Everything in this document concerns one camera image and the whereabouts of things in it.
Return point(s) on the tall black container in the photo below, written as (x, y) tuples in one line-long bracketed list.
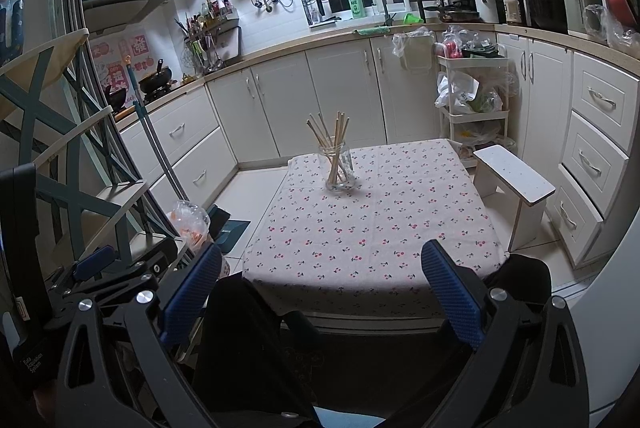
[(416, 5)]

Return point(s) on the red pink wall stickers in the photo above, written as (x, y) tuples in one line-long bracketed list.
[(117, 58)]

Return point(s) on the wall spice rack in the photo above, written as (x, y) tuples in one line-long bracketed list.
[(220, 24)]

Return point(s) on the plastic bag with orange contents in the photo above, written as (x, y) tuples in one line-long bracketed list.
[(190, 223)]

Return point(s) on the white base cabinets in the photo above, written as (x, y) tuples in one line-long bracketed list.
[(280, 103)]

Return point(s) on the row of condiment bottles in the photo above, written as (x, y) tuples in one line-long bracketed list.
[(215, 8)]

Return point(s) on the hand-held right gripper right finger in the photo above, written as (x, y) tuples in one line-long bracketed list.
[(452, 293)]

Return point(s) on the person's legs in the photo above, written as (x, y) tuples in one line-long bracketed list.
[(260, 358)]

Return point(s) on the green dish soap bottle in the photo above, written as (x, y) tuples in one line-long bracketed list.
[(356, 8)]

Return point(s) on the white utility cart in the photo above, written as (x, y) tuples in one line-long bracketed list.
[(475, 118)]

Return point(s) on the clear bottle white label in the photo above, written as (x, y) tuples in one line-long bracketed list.
[(510, 8)]

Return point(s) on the teal dustpan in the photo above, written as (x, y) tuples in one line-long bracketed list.
[(232, 230)]

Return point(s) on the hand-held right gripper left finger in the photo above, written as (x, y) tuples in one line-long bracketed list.
[(192, 293)]

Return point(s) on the clear plastic bag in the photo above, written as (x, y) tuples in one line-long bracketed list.
[(617, 35)]

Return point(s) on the green dish cloth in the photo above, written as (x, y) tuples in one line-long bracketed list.
[(372, 30)]

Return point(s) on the crumpled plastic bag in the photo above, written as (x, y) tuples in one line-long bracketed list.
[(480, 135)]

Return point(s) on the white plastic bag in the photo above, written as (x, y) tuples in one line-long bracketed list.
[(460, 93)]

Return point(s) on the hanging kitchen utensils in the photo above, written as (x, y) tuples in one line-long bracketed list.
[(200, 53)]

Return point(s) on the clear glass jar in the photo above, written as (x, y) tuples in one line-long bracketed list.
[(325, 158)]

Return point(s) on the bundle of wooden chopsticks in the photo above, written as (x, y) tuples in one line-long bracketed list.
[(341, 128)]

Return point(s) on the black wok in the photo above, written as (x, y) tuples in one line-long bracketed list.
[(116, 100), (155, 83)]

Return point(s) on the hanging bin with plastic bag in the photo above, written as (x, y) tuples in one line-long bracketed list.
[(415, 50)]

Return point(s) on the beige kitchen countertop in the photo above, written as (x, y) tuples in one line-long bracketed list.
[(280, 50)]

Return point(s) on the red pink container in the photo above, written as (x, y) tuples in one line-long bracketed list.
[(451, 48)]

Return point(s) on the small white stool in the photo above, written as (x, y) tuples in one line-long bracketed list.
[(515, 173)]

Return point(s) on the white cutting board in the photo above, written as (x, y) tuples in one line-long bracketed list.
[(231, 43)]

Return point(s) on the red pan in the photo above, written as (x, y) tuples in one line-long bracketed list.
[(620, 3)]

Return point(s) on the wooden folding chair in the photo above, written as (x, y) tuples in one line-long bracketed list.
[(120, 198)]

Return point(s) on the steel sink faucet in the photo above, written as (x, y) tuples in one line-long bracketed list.
[(385, 8)]

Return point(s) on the white thermos jug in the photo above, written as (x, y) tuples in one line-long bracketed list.
[(485, 5)]

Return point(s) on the white electric water boiler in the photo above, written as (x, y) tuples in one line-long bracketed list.
[(575, 3)]

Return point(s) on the range hood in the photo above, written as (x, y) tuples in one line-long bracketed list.
[(125, 3)]

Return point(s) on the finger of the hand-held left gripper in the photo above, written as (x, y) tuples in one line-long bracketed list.
[(95, 262), (150, 260)]

